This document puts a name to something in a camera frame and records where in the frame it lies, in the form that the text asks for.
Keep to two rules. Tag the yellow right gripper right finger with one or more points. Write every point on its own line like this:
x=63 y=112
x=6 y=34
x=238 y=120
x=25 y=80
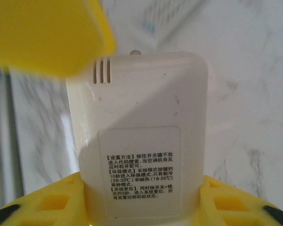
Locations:
x=238 y=207

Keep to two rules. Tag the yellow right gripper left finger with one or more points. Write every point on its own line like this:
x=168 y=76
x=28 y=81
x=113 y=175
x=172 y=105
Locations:
x=49 y=207

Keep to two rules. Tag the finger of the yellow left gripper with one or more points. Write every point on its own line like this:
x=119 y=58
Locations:
x=49 y=33

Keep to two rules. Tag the small white remote control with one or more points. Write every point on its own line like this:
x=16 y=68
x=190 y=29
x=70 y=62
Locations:
x=143 y=106

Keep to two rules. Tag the aluminium mounting rail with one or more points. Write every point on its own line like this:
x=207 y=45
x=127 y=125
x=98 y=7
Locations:
x=2 y=141

